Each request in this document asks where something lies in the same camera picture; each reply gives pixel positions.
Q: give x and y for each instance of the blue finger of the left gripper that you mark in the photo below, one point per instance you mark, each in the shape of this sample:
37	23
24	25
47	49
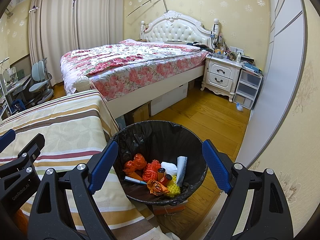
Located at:
6	139

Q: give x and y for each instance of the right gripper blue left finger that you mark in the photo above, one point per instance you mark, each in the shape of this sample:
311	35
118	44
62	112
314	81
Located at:
99	166

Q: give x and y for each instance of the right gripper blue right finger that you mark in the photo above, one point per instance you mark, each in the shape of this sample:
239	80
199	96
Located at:
220	166

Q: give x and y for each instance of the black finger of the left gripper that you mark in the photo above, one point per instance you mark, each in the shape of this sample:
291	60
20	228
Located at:
26	157

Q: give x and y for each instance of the orange plastic bag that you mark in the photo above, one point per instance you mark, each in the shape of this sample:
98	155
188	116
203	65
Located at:
138	163

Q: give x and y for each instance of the white tissue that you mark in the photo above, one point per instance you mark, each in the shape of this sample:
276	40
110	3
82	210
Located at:
170	168

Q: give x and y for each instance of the teal white toothpaste box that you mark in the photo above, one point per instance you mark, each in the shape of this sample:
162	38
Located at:
133	180

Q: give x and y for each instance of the white milk powder pouch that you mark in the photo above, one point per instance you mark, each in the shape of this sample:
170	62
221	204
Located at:
181	168

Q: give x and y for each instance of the yellow mesh net ball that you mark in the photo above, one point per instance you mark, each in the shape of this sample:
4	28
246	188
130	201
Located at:
173	189

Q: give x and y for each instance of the white study desk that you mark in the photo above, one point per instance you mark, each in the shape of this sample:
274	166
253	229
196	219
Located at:
12	89

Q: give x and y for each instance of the striped bed sheet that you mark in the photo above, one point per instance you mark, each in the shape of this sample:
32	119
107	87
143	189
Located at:
75	128

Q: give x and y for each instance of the orange mesh net ball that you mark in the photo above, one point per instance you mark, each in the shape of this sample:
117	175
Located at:
150	172

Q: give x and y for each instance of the red bottle black cap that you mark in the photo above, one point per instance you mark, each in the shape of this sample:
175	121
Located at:
166	179

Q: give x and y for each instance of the orange crumpled wrapper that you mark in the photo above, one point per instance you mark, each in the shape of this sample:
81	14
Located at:
156	188

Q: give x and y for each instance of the yellow bottle black cap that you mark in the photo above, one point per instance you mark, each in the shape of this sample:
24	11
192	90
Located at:
160	173

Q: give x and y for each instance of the light blue desk chair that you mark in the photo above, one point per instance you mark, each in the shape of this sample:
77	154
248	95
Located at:
41	87

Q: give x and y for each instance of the cardboard box under bed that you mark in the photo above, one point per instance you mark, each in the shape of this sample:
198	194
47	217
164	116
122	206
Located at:
139	114

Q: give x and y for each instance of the white round bedpost knob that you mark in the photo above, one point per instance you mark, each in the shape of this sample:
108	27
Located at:
82	83

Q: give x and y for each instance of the white under-bed storage box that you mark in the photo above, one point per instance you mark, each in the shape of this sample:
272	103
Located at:
168	99

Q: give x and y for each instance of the clear plastic drawer unit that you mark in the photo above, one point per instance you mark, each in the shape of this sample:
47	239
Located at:
247	88

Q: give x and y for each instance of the white nightstand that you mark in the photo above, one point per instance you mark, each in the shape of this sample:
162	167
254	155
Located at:
221	76

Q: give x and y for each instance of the floral bed quilt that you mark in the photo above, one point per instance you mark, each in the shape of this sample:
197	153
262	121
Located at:
119	69

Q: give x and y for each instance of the beige curtains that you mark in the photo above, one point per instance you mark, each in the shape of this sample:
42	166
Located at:
59	26

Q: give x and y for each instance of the white tufted headboard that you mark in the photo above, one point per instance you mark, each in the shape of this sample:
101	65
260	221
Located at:
175	26

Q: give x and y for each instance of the white bed frame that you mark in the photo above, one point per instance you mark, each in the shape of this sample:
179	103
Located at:
130	101

